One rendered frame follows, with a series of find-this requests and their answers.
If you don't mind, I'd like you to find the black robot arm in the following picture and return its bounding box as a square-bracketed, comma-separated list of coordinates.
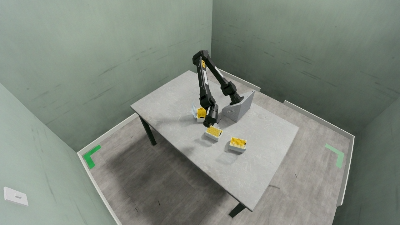
[192, 50, 244, 128]

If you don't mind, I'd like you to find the white pipette tip box with clear lid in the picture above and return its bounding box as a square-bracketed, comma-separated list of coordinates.
[191, 102, 205, 122]

